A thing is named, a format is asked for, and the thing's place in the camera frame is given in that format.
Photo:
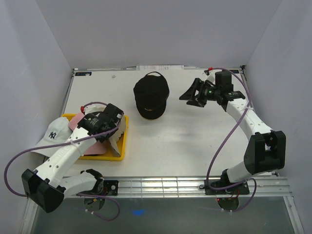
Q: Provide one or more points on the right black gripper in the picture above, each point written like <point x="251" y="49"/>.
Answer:
<point x="197" y="84"/>

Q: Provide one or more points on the black baseball cap gold R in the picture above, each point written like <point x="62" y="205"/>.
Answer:
<point x="151" y="93"/>

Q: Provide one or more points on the beige baseball cap black R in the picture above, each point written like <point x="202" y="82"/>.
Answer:
<point x="116" y="137"/>

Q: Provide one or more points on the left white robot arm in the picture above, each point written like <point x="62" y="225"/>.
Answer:
<point x="47" y="185"/>

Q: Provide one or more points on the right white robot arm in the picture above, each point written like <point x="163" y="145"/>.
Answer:
<point x="266" y="149"/>

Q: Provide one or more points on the yellow plastic tray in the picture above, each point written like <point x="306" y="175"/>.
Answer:
<point x="108" y="155"/>

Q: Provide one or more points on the pink baseball cap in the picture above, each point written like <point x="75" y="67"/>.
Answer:
<point x="98" y="148"/>

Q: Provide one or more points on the white NY baseball cap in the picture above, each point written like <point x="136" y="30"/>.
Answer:
<point x="57" y="132"/>

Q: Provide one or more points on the gold wire hat stand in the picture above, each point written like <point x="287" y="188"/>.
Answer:
<point x="150" y="119"/>

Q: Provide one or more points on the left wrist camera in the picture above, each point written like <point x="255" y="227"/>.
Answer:
<point x="93" y="107"/>

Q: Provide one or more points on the aluminium front rail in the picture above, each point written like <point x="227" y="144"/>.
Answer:
<point x="188" y="187"/>

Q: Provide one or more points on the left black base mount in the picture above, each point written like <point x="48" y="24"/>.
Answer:
<point x="110" y="188"/>

